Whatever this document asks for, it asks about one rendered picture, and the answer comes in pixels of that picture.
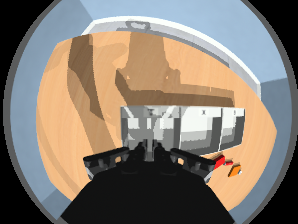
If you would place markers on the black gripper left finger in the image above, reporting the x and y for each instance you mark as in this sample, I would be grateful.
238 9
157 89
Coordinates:
102 161

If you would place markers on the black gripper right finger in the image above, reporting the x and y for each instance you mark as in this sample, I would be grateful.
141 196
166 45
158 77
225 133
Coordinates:
201 166

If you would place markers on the white three-compartment bin rack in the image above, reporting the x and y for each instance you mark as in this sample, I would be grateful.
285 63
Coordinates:
171 125

